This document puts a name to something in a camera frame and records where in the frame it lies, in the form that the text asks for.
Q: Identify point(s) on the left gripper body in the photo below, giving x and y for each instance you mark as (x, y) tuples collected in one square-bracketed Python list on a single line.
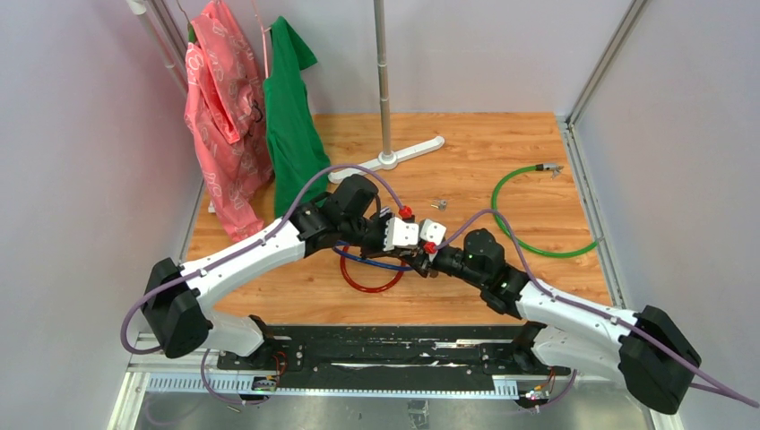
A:
[(372, 238)]

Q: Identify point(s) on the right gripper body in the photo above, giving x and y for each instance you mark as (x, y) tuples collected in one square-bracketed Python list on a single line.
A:
[(449, 261)]

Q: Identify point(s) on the red cable lock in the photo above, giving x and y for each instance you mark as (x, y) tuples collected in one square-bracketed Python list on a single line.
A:
[(368, 279)]

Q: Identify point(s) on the blue cable lock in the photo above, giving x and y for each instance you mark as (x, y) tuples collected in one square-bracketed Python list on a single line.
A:
[(340, 250)]

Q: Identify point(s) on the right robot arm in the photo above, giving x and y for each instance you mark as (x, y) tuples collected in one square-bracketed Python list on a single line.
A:
[(645, 351)]

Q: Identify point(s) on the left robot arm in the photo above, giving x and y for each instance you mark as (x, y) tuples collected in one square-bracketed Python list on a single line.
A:
[(180, 299)]

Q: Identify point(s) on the white clothes rack stand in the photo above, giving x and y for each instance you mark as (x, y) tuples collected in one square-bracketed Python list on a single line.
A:
[(388, 158)]

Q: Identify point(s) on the green t-shirt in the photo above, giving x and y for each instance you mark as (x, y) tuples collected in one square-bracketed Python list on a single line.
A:
[(295, 147)]

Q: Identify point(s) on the pink patterned garment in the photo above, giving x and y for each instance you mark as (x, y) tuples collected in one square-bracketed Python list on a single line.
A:
[(225, 113)]

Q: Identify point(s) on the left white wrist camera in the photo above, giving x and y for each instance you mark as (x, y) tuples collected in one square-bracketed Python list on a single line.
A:
[(400, 234)]

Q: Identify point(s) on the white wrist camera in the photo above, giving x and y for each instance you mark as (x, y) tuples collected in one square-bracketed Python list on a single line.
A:
[(431, 234), (400, 234)]

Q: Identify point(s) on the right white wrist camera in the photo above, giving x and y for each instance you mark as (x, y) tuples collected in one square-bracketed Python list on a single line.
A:
[(431, 234)]

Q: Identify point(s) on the aluminium frame rail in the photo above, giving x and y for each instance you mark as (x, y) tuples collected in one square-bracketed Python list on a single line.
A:
[(188, 393)]

